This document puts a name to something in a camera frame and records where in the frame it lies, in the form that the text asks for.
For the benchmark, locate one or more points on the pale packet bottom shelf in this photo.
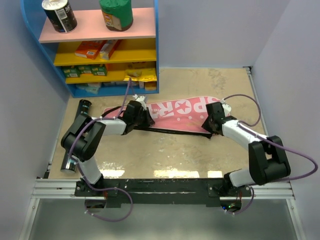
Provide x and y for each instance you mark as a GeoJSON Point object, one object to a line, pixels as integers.
{"type": "Point", "coordinates": [92, 87]}

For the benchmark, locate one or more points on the yellow box bottom shelf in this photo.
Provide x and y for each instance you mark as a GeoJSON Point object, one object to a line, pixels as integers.
{"type": "Point", "coordinates": [150, 86]}

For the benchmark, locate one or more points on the green box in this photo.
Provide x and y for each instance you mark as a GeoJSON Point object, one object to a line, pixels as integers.
{"type": "Point", "coordinates": [71, 71]}
{"type": "Point", "coordinates": [99, 69]}
{"type": "Point", "coordinates": [84, 69]}

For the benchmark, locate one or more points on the orange snack box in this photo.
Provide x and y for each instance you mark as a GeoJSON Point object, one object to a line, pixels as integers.
{"type": "Point", "coordinates": [89, 49]}

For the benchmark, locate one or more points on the green brown canister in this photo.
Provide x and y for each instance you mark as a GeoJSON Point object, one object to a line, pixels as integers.
{"type": "Point", "coordinates": [117, 14]}

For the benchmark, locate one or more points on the green box right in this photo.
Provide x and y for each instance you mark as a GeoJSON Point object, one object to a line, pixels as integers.
{"type": "Point", "coordinates": [99, 69]}

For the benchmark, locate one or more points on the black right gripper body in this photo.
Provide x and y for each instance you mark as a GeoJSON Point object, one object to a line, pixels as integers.
{"type": "Point", "coordinates": [207, 125]}

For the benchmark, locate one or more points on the yellow snack bag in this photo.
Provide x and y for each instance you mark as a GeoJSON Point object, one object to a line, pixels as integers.
{"type": "Point", "coordinates": [141, 75]}

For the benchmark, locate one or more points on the black white canister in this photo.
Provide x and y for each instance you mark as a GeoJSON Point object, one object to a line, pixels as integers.
{"type": "Point", "coordinates": [60, 14]}

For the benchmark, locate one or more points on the green box middle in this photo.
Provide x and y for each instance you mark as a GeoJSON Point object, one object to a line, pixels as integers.
{"type": "Point", "coordinates": [84, 69]}

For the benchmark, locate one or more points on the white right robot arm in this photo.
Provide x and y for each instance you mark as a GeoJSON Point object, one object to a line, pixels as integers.
{"type": "Point", "coordinates": [267, 159]}

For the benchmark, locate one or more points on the blue shelf unit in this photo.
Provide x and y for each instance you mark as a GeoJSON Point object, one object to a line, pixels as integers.
{"type": "Point", "coordinates": [138, 44]}

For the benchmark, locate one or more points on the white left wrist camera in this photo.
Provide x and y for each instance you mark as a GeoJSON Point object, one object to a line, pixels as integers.
{"type": "Point", "coordinates": [141, 99]}

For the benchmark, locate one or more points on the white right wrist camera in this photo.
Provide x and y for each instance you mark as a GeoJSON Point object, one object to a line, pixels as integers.
{"type": "Point", "coordinates": [226, 107]}

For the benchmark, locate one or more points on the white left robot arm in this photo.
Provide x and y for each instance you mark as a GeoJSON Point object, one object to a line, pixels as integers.
{"type": "Point", "coordinates": [83, 137]}

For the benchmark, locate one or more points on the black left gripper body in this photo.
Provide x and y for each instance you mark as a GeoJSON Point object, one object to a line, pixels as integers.
{"type": "Point", "coordinates": [142, 121]}

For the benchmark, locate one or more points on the pink racket cover bag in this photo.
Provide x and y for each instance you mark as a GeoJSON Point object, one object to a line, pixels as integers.
{"type": "Point", "coordinates": [180, 117]}

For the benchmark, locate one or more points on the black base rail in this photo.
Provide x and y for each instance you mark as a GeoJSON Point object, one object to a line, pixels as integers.
{"type": "Point", "coordinates": [211, 192]}

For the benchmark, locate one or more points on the green box left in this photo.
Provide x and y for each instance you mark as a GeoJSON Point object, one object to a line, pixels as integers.
{"type": "Point", "coordinates": [71, 71]}

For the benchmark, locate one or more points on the red white snack box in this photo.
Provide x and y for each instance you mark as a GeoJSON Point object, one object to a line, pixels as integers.
{"type": "Point", "coordinates": [109, 48]}

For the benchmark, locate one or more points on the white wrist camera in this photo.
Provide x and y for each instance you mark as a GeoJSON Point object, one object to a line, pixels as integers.
{"type": "Point", "coordinates": [141, 99]}
{"type": "Point", "coordinates": [226, 107]}

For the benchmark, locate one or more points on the aluminium frame rail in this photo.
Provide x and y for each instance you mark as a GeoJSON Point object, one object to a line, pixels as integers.
{"type": "Point", "coordinates": [65, 189]}

